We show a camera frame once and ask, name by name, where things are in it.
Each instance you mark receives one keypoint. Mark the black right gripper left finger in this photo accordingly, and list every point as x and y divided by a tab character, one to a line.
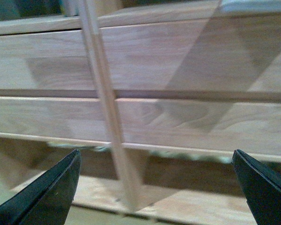
47	200

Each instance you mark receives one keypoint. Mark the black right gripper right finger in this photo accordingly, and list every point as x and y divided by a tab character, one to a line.
261	186

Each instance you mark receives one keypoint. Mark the light wooden bookshelf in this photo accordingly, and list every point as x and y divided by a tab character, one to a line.
156	97

